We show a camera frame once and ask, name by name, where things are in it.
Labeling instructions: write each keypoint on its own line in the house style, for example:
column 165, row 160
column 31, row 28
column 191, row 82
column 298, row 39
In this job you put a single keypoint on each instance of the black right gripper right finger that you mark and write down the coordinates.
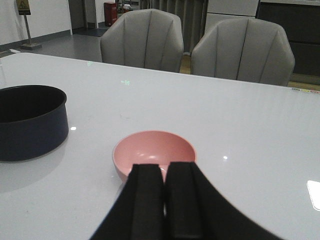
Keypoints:
column 196, row 210

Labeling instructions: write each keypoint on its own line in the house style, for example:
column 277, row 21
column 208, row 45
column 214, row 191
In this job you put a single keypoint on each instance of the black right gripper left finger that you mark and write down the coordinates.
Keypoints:
column 138, row 213

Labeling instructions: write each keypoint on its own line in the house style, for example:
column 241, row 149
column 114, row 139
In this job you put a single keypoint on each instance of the pink bowl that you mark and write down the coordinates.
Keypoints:
column 151, row 147

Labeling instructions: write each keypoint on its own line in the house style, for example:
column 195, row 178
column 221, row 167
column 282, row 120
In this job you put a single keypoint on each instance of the dark blue saucepan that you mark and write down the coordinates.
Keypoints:
column 33, row 121

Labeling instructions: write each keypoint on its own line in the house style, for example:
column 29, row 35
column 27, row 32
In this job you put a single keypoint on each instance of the right grey upholstered chair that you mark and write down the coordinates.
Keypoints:
column 245, row 49

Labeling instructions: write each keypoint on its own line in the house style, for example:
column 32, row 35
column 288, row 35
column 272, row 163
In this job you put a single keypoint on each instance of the grey upholstered chair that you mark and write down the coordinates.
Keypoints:
column 245, row 49
column 147, row 38

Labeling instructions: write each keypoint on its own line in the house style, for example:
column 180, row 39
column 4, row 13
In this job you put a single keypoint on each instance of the left grey upholstered chair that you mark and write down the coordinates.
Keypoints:
column 147, row 38

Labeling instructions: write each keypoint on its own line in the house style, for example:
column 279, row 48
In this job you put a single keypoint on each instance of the white refrigerator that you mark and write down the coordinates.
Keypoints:
column 218, row 10

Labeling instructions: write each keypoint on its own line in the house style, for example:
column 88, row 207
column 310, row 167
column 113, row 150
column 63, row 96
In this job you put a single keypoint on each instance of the red waste bin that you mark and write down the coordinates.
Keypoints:
column 110, row 13

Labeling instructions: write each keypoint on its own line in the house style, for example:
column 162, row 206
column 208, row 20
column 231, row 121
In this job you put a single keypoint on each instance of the dark kitchen counter cabinet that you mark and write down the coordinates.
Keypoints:
column 301, row 23

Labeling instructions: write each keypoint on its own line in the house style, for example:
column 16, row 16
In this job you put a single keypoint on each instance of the yellow caution sign stand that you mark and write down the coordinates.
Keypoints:
column 23, row 8

